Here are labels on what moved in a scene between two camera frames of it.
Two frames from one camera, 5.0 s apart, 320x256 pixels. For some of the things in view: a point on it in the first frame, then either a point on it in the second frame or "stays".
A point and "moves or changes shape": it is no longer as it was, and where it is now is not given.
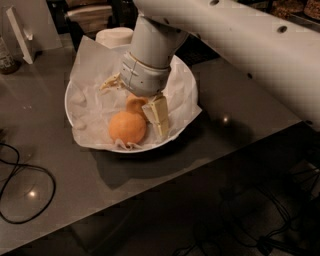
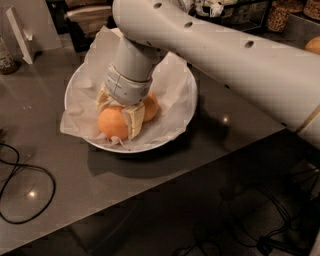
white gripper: x=142 y=79 to x=126 y=87
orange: x=129 y=126 moves or changes shape
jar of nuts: x=280 y=8 stays
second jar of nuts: x=312 y=8 stays
